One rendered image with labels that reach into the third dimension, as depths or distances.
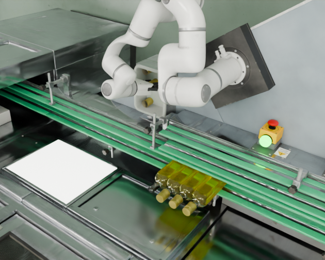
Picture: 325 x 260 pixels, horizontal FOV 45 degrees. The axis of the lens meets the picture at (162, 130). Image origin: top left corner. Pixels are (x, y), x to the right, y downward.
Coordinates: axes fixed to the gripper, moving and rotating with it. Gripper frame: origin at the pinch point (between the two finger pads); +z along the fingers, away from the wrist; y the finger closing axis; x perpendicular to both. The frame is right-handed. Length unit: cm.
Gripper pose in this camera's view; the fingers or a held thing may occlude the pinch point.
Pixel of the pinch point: (151, 84)
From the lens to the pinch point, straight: 167.8
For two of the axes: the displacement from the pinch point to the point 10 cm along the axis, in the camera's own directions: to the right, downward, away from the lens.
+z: 5.6, -1.6, 8.2
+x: 1.8, -9.3, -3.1
